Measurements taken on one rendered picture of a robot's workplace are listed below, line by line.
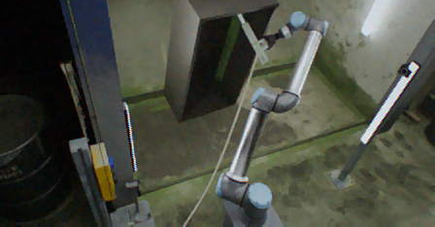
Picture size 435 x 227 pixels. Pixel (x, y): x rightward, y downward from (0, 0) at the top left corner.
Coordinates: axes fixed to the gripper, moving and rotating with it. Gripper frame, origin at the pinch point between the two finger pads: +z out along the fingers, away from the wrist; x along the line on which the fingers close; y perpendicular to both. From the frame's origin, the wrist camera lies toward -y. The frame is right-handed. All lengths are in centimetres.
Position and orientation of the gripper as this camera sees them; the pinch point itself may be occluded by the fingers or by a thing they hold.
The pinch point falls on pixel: (255, 48)
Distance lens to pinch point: 229.0
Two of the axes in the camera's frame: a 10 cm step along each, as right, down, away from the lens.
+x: -4.9, -8.7, -0.5
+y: 1.6, -1.4, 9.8
